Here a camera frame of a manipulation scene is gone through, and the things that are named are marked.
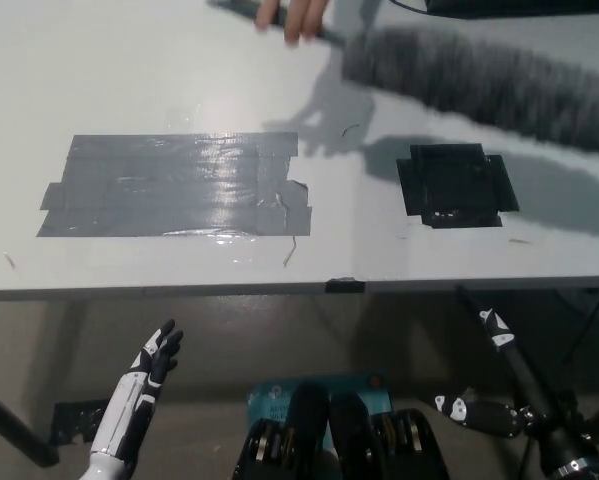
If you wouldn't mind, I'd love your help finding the person's bare hand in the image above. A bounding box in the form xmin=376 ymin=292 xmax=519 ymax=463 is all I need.
xmin=255 ymin=0 xmax=331 ymax=45

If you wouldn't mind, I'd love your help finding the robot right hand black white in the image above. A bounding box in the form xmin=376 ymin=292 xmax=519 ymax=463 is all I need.
xmin=433 ymin=308 xmax=599 ymax=472

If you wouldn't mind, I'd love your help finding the black tape square patch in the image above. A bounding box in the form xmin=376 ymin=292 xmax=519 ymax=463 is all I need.
xmin=395 ymin=143 xmax=521 ymax=231

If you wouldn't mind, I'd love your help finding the grey fluffy duster black handle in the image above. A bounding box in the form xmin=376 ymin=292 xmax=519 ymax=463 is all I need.
xmin=208 ymin=0 xmax=599 ymax=157

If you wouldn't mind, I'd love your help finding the black flat device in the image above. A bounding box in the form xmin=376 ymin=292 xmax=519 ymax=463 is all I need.
xmin=425 ymin=0 xmax=599 ymax=19

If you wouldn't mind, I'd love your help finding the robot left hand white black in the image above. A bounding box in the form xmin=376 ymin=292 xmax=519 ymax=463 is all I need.
xmin=88 ymin=319 xmax=185 ymax=464

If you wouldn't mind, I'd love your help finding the grey duct tape patch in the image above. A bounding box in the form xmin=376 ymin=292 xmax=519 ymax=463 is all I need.
xmin=35 ymin=131 xmax=314 ymax=239

